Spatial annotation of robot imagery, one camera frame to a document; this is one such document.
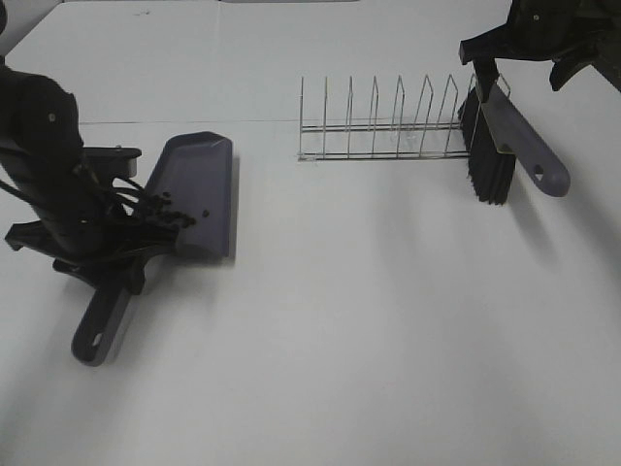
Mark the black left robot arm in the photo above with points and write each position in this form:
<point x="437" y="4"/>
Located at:
<point x="42" y="153"/>

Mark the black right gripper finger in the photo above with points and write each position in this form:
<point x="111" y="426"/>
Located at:
<point x="570" y="63"/>
<point x="486" y="73"/>

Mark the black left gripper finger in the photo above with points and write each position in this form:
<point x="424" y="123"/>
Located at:
<point x="132" y="275"/>
<point x="143" y="252"/>

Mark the chrome wire dish rack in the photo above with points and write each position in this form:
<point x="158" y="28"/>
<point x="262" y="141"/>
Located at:
<point x="335" y="123"/>

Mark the pile of coffee beans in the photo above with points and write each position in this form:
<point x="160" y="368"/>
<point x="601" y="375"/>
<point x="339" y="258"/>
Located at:
<point x="170" y="213"/>

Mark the grey plastic dustpan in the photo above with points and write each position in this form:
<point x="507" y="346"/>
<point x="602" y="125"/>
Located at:
<point x="197" y="169"/>

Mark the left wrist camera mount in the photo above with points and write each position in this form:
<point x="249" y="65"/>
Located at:
<point x="110" y="163"/>

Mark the grey hand brush black bristles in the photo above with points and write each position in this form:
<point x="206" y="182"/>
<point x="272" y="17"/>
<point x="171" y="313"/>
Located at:
<point x="497" y="137"/>

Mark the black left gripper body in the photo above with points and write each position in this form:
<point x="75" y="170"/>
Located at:
<point x="88" y="245"/>

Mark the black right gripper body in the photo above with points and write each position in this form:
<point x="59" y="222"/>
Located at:
<point x="540" y="31"/>

